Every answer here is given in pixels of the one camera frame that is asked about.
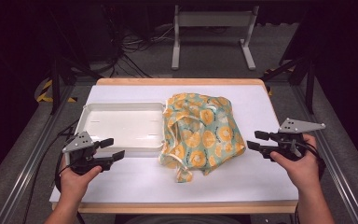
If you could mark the white table mat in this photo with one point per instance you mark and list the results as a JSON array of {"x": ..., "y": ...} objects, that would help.
[{"x": 136, "y": 183}]

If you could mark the grey metal stand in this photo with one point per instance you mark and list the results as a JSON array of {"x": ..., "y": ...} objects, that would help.
[{"x": 213, "y": 18}]

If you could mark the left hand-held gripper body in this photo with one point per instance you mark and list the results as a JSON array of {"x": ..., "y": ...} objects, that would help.
[{"x": 84, "y": 157}]

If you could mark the person's left hand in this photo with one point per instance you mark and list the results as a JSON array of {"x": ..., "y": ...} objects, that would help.
[{"x": 74, "y": 183}]

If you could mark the white plastic tray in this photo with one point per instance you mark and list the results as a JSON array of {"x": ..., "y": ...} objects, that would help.
[{"x": 121, "y": 127}]

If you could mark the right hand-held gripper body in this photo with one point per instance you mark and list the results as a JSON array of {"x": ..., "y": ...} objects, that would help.
[{"x": 287, "y": 141}]

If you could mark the yellow black striped tape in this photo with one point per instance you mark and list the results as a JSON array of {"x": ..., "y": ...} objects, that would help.
[{"x": 43, "y": 93}]

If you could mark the black tripod stand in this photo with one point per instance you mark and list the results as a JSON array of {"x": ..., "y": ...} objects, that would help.
[
  {"x": 309, "y": 81},
  {"x": 56, "y": 81}
]

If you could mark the aluminium rail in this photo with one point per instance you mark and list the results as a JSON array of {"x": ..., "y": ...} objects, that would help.
[
  {"x": 332, "y": 161},
  {"x": 31, "y": 165}
]

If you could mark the orange slice print bag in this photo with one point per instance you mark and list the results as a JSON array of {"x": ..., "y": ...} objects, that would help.
[{"x": 205, "y": 133}]

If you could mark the person's right hand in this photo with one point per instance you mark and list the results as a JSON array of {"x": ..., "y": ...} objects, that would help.
[{"x": 301, "y": 171}]

